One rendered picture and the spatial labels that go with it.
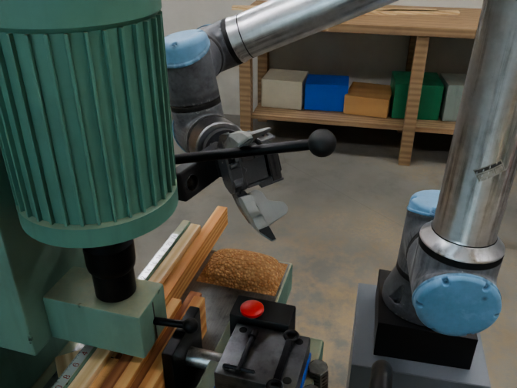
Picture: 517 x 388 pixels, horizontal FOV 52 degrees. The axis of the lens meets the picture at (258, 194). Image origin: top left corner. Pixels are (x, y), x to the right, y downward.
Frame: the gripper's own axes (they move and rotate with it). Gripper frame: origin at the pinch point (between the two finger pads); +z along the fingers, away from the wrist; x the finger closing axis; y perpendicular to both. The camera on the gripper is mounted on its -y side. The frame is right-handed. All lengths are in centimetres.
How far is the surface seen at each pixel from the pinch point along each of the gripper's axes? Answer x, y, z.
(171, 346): 12.5, -17.0, 5.4
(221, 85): 64, 93, -322
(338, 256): 110, 73, -130
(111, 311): 7.1, -22.2, 1.4
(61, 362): 22.8, -33.0, -15.1
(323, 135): -6.9, 7.9, 5.4
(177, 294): 18.6, -12.8, -13.8
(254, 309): 11.5, -6.1, 6.8
